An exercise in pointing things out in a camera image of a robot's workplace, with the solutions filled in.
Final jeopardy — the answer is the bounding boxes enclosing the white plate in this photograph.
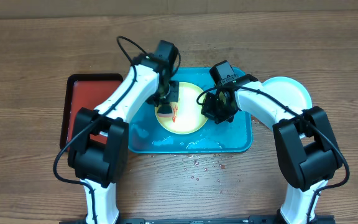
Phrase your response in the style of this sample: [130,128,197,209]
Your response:
[303,90,313,110]

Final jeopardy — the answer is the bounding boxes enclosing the green and red sponge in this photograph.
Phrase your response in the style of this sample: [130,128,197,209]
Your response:
[156,104,173,118]

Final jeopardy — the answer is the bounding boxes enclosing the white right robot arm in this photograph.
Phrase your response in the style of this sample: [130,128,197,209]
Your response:
[196,74,350,223]

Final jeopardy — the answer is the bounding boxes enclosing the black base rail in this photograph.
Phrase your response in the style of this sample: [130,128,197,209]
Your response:
[59,215,336,224]

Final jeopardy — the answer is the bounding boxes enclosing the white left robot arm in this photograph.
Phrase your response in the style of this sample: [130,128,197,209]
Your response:
[65,54,178,223]

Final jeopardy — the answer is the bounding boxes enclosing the red tray with black rim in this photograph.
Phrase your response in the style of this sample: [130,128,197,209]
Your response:
[60,73,123,149]

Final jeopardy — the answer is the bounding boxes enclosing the light blue plate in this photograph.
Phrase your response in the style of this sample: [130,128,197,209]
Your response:
[261,76,311,131]

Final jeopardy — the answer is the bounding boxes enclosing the yellow plate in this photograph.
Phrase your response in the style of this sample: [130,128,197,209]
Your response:
[155,82,208,134]

